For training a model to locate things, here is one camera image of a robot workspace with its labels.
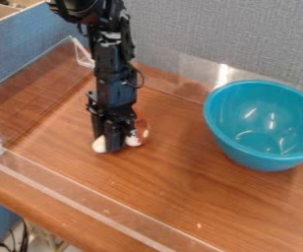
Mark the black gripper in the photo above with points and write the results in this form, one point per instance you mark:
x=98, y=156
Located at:
x=111, y=100

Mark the clear acrylic left barrier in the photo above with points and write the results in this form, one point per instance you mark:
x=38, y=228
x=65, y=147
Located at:
x=46, y=80

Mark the blue plastic bowl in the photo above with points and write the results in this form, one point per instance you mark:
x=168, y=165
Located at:
x=254, y=117

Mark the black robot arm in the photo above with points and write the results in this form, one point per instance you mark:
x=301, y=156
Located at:
x=106, y=21

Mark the blue partition panel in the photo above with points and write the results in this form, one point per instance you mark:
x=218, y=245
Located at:
x=30, y=30

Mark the clear acrylic barrier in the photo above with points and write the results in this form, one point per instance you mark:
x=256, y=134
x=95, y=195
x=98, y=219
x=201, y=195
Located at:
x=46, y=80
x=190, y=77
x=155, y=234

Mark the clear acrylic back barrier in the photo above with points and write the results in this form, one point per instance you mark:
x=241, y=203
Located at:
x=190, y=77

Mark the white brown toy mushroom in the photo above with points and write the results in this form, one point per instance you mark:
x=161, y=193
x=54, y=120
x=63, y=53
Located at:
x=134, y=139

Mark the clear acrylic front barrier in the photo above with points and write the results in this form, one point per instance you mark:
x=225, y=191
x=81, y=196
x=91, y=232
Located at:
x=155, y=234

